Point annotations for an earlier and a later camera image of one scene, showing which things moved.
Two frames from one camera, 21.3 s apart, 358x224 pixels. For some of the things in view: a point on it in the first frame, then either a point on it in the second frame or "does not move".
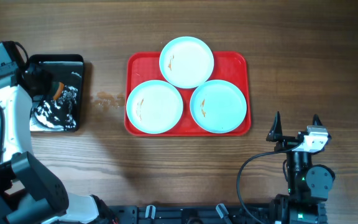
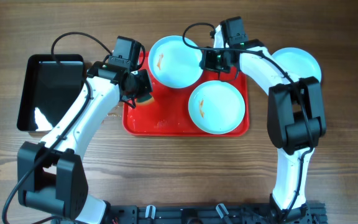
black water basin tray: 60,109 does not move
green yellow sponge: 57,89 -> 145,99
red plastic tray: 141,66 -> 168,115
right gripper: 276,134 -> 206,63
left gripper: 45,76 -> 145,86
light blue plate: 154,106 -> 296,63
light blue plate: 218,106 does not move
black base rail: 248,213 does not move
